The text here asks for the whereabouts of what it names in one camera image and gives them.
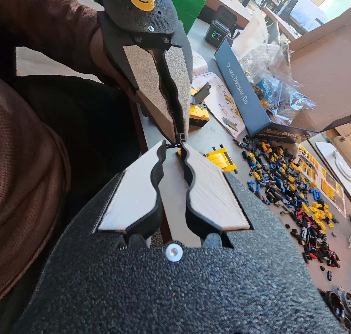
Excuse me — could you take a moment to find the black device with green display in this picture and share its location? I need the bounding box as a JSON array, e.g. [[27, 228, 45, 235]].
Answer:
[[205, 5, 237, 48]]

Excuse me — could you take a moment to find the person's left hand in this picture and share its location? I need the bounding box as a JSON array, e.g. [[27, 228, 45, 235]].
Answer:
[[90, 28, 139, 100]]

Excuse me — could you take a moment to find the pile of small loose bricks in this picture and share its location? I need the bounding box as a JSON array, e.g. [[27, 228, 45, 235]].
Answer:
[[233, 135, 342, 282]]

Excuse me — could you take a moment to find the green plastic bin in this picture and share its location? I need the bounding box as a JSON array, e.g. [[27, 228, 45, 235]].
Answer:
[[154, 0, 210, 34]]

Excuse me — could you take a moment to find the black yellow toy base assembly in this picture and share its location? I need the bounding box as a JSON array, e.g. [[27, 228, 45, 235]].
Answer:
[[189, 82, 212, 128]]

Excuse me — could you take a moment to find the person's left forearm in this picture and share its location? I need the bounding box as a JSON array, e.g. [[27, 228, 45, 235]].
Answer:
[[0, 0, 100, 75]]

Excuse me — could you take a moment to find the open instruction booklet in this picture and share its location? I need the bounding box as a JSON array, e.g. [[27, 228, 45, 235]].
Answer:
[[191, 51, 246, 139]]

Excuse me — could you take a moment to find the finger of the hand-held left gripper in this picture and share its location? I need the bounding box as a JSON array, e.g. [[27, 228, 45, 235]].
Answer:
[[122, 46, 176, 143], [163, 45, 192, 135]]

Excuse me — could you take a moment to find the person's brown shirt torso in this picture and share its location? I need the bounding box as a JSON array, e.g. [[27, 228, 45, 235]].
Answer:
[[0, 79, 72, 299]]

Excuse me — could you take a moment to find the clear bag with blue parts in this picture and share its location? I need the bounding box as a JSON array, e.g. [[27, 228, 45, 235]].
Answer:
[[239, 43, 316, 126]]

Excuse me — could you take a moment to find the blue cardboard box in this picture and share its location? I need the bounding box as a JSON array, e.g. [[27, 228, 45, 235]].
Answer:
[[214, 7, 351, 145]]

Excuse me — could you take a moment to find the grey connector with black pins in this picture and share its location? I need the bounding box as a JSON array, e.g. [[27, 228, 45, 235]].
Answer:
[[166, 132, 187, 149]]

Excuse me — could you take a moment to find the white plastic bag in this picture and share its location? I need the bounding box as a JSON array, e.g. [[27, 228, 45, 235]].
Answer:
[[232, 9, 270, 60]]

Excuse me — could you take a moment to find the grey desk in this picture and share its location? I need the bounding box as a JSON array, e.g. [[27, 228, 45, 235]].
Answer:
[[137, 18, 351, 334]]

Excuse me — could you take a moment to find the yellow grey toy hood assembly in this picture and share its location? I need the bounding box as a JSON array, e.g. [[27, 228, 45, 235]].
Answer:
[[177, 145, 238, 174]]

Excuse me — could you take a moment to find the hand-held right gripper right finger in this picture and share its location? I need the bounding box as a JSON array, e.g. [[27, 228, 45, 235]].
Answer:
[[181, 143, 251, 231]]

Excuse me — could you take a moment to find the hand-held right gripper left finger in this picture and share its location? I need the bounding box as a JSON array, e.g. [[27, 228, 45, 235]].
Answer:
[[97, 140, 167, 234]]

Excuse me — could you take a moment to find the white rounded tray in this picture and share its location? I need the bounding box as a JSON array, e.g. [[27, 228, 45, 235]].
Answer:
[[315, 141, 351, 181]]

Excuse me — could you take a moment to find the heap of wheels and beams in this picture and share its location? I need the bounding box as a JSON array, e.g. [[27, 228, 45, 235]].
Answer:
[[319, 286, 351, 329]]

